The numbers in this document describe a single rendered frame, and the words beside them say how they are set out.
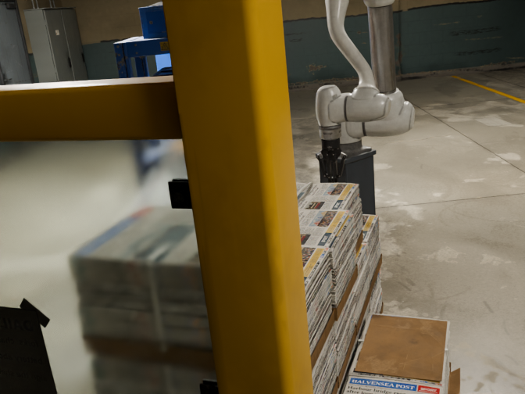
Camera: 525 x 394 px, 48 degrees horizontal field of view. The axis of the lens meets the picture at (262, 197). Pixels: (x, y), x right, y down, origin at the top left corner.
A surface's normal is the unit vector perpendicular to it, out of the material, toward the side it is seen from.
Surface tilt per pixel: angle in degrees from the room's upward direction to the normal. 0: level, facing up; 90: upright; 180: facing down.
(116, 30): 90
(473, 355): 0
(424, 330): 0
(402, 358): 0
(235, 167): 90
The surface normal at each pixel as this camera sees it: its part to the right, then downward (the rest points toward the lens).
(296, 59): 0.03, 0.32
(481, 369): -0.10, -0.94
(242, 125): -0.33, 0.33
